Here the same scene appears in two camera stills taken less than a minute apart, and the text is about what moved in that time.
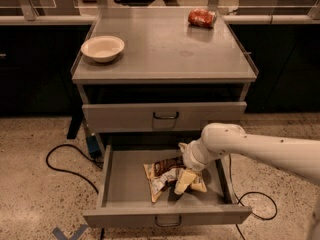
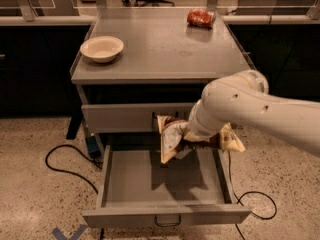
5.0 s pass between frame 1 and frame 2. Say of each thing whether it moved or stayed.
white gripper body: moved
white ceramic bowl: stayed
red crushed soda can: stayed
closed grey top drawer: stayed
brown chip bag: moved
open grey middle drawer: stayed
